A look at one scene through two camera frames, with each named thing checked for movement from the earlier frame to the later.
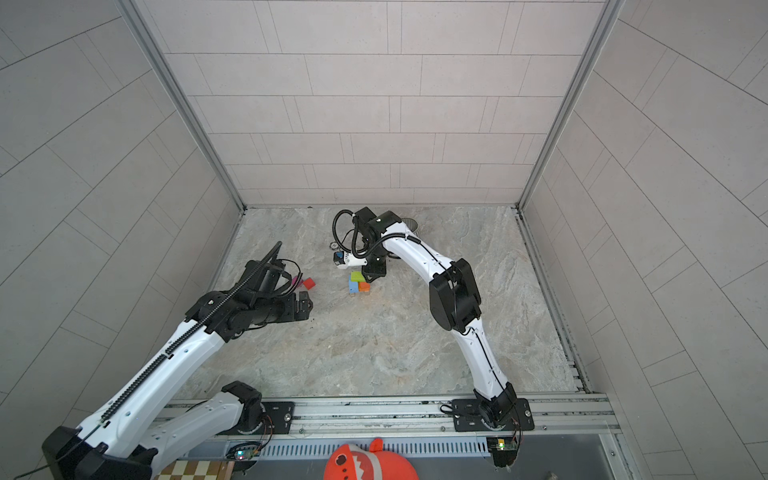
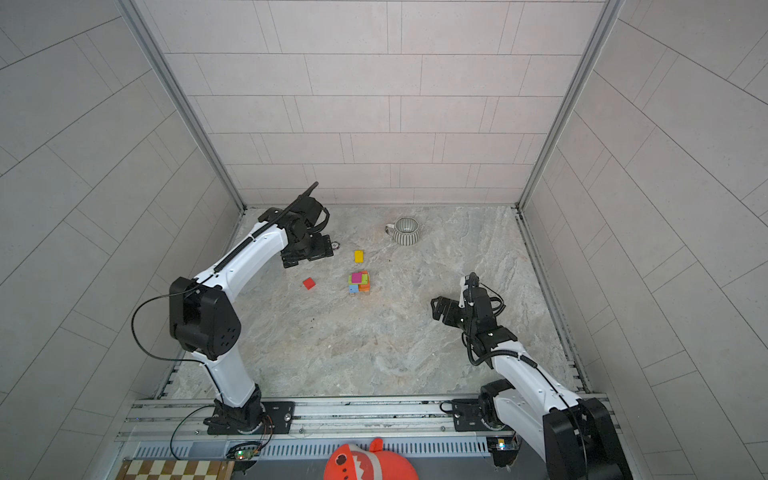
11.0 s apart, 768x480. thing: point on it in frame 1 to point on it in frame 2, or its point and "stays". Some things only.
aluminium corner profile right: [607, 18] stays
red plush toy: [351, 462] stays
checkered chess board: [197, 470] stays
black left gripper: [292, 312] to [321, 252]
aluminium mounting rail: [549, 415] stays
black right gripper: [373, 271] to [453, 306]
